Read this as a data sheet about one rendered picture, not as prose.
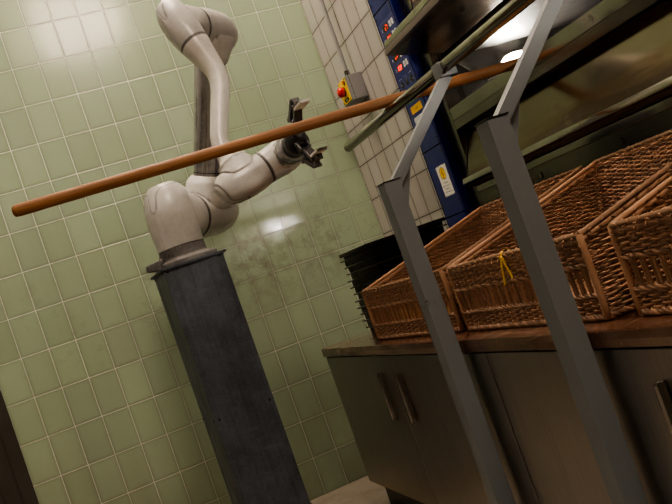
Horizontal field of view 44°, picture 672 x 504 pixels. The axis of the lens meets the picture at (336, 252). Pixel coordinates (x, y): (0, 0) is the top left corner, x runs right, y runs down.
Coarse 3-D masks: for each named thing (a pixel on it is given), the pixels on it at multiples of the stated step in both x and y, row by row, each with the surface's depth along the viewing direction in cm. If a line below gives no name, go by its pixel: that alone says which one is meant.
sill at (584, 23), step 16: (608, 0) 183; (624, 0) 178; (592, 16) 189; (608, 16) 184; (560, 32) 201; (576, 32) 196; (544, 48) 209; (560, 48) 203; (496, 80) 233; (480, 96) 243; (464, 112) 255
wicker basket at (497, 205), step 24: (576, 168) 207; (576, 192) 204; (480, 216) 256; (504, 216) 243; (432, 240) 250; (456, 240) 253; (480, 240) 194; (432, 264) 249; (384, 288) 225; (408, 288) 209; (384, 312) 231; (408, 312) 215; (456, 312) 190; (384, 336) 235; (408, 336) 219
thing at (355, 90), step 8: (360, 72) 316; (344, 80) 315; (352, 80) 315; (360, 80) 316; (344, 88) 317; (352, 88) 314; (360, 88) 315; (352, 96) 314; (360, 96) 315; (344, 104) 322; (352, 104) 322
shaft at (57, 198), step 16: (496, 64) 230; (512, 64) 231; (464, 80) 226; (384, 96) 220; (336, 112) 215; (352, 112) 216; (368, 112) 218; (288, 128) 210; (304, 128) 212; (224, 144) 205; (240, 144) 206; (256, 144) 208; (176, 160) 201; (192, 160) 202; (208, 160) 205; (112, 176) 197; (128, 176) 197; (144, 176) 199; (64, 192) 193; (80, 192) 193; (96, 192) 195; (16, 208) 189; (32, 208) 190
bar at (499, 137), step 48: (528, 0) 148; (528, 48) 135; (432, 96) 183; (384, 192) 177; (528, 192) 130; (528, 240) 130; (432, 288) 176; (432, 336) 177; (576, 336) 129; (576, 384) 130; (480, 432) 174; (624, 480) 128
